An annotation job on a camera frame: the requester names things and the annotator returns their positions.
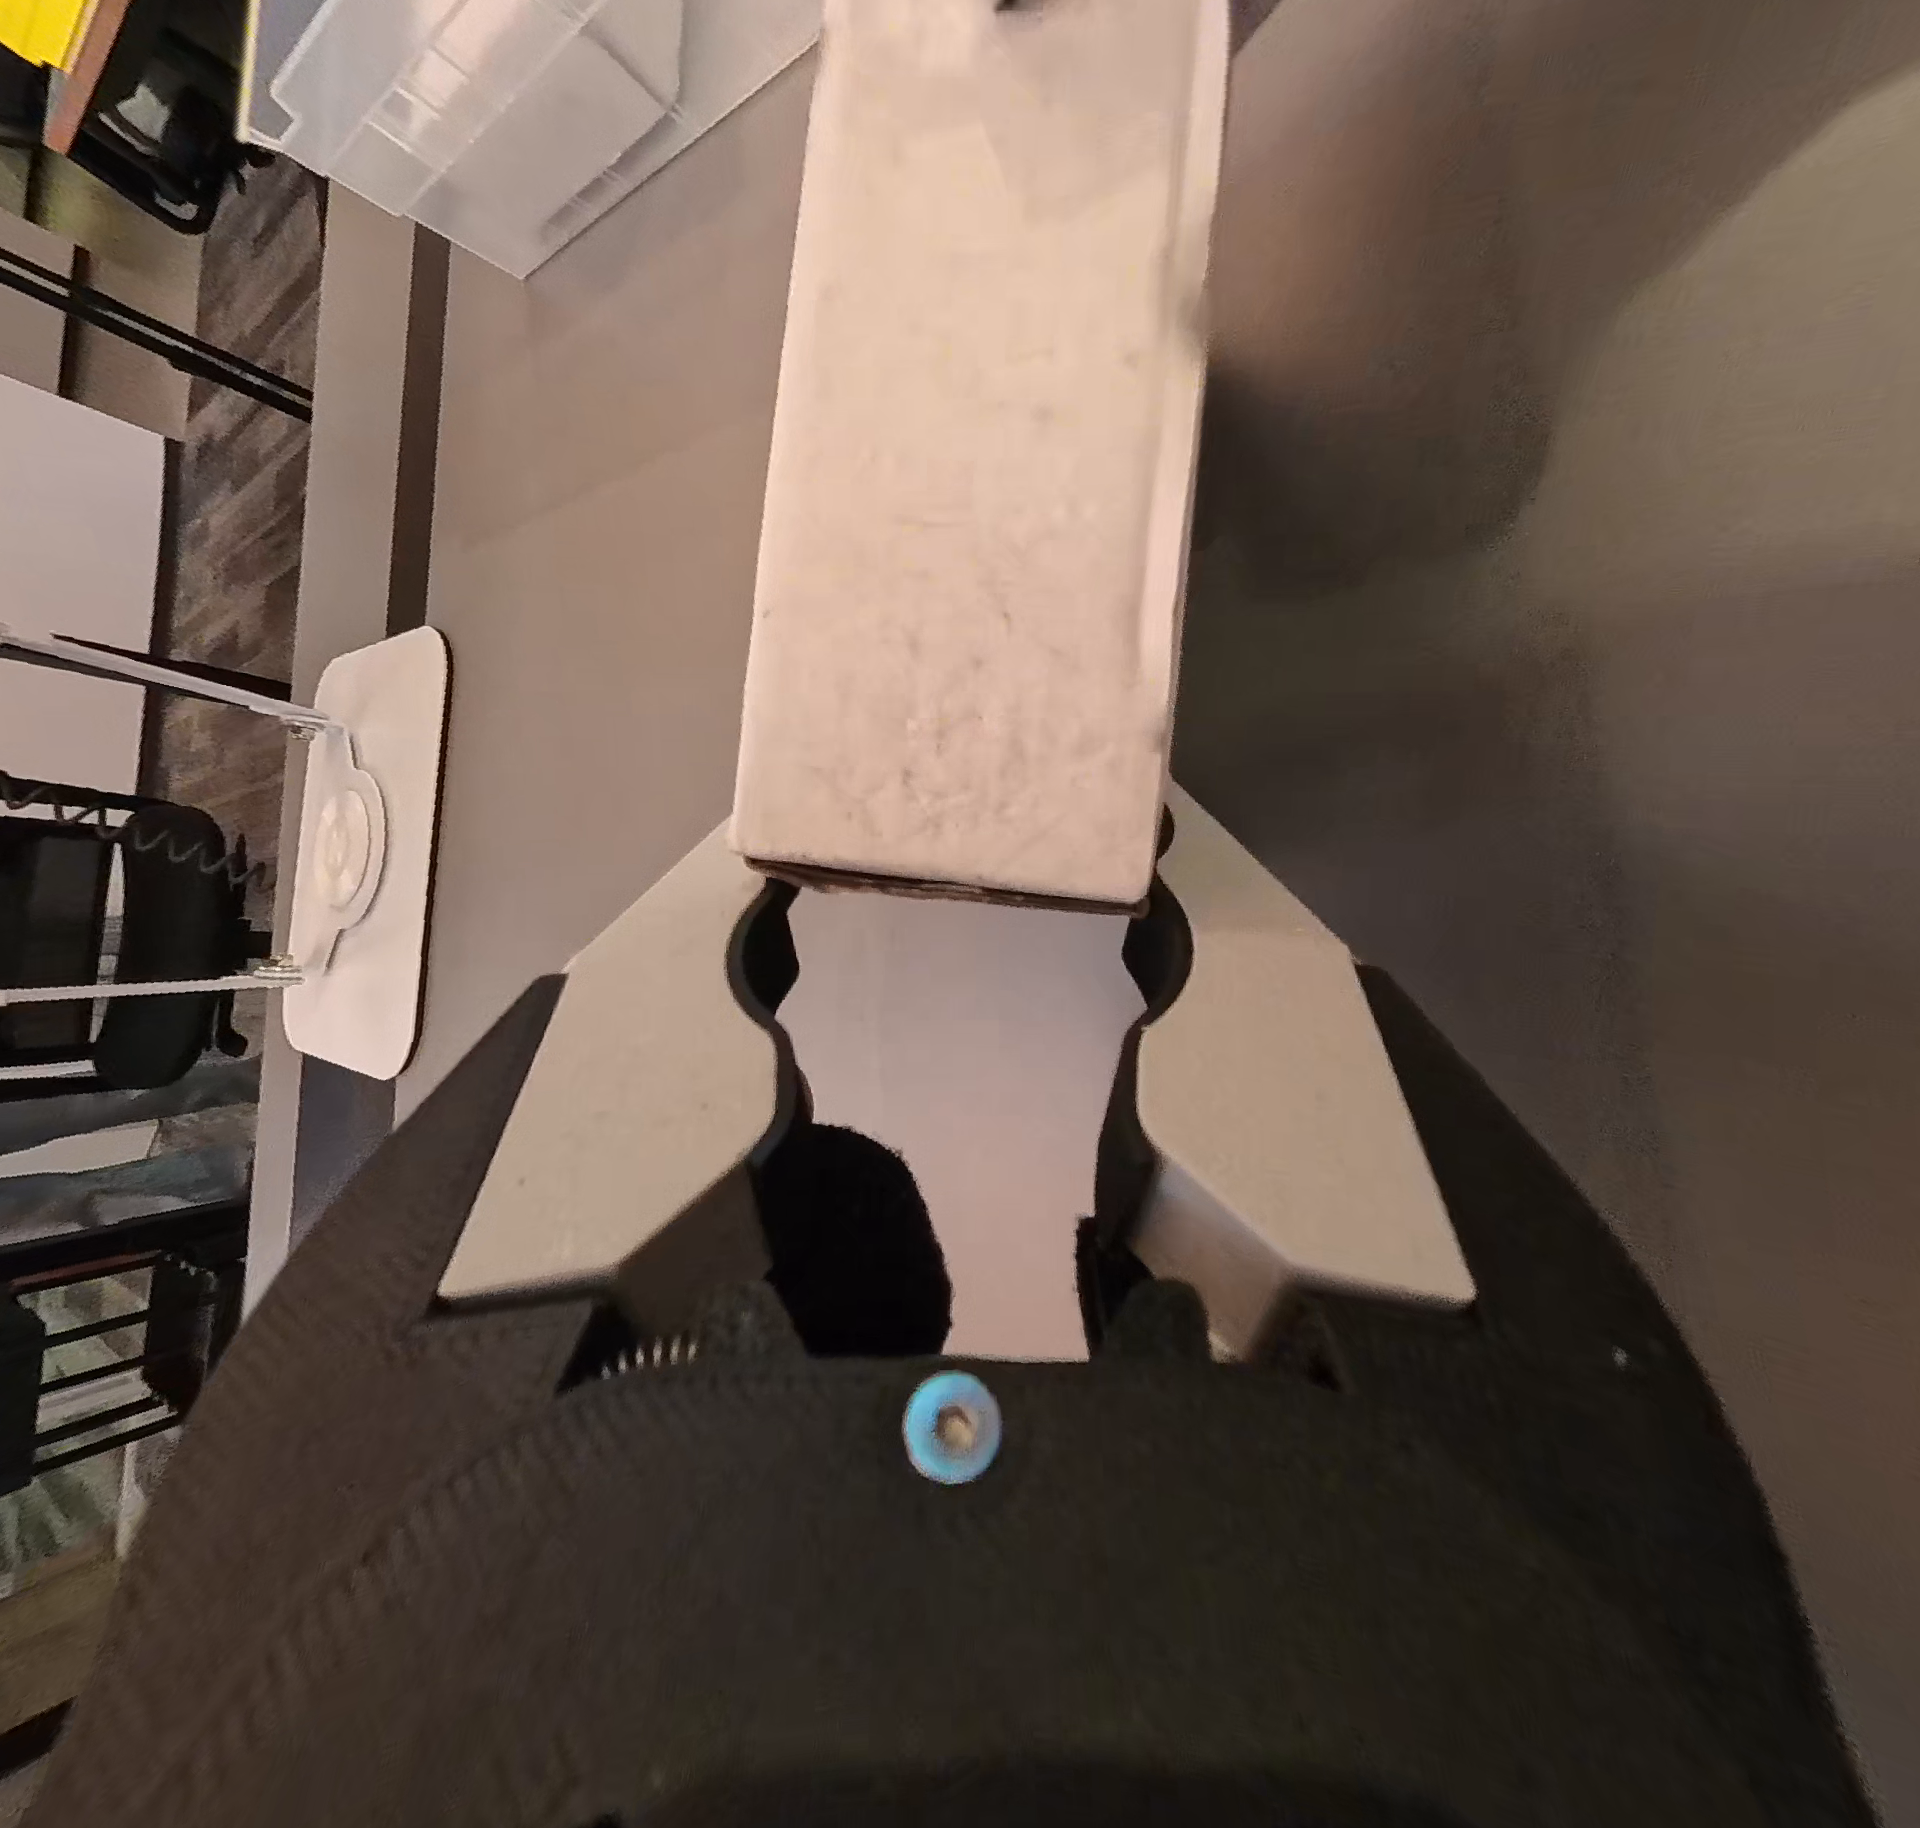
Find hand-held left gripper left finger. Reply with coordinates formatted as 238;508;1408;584
436;823;784;1304

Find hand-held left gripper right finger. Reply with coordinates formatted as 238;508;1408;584
1128;784;1479;1363

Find white cardboard box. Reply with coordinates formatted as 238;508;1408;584
727;0;1234;913

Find white mounting plate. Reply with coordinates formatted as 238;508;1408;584
283;629;457;1079

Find black office chair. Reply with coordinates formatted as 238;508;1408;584
0;793;254;1097

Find clear acrylic stand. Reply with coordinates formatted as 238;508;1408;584
0;626;333;1007

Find clear plastic storage container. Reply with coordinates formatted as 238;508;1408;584
238;0;842;282

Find brown wooden board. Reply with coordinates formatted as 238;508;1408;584
43;0;168;158

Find black coiled cable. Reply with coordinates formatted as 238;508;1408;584
0;769;273;891

